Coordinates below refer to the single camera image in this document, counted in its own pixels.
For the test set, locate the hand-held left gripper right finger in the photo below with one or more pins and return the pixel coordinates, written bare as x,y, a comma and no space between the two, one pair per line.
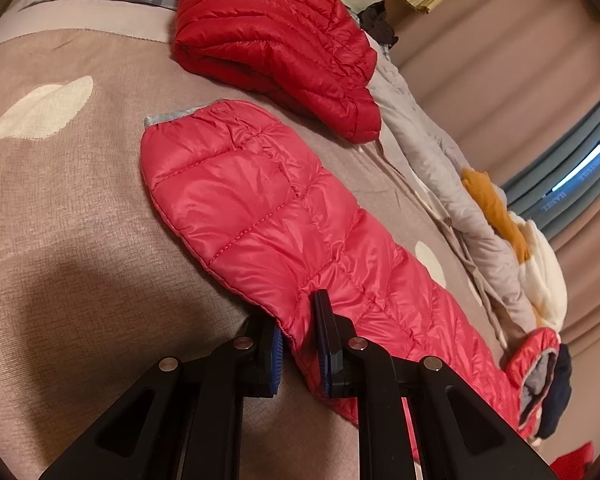
323,355

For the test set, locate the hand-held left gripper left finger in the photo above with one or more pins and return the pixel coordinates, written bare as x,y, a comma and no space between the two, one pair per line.
275,360

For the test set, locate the pink puffer jacket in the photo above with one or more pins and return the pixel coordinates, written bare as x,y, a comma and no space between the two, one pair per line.
260,200

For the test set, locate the mustard cloth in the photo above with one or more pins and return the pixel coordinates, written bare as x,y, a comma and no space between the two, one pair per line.
485,195

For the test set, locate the navy garment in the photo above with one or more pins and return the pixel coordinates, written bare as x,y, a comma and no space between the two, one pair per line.
557,390

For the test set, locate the white fleece blanket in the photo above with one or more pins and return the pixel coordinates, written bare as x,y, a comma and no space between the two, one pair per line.
545,270

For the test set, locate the blue-grey curtain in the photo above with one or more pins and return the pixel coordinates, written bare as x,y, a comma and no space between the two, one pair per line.
540,195

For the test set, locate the red cloth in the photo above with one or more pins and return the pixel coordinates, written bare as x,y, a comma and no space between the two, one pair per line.
575,462

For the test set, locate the pink curtain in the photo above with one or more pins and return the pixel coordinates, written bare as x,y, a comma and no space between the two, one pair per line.
590,285
505,50

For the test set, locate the window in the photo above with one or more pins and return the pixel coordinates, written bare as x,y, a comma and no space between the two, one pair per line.
580,170

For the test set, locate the folded red puffer jacket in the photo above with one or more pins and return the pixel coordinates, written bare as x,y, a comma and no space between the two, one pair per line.
280,25

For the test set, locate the black cloth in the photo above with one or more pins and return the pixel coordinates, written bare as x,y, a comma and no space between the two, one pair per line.
377,22

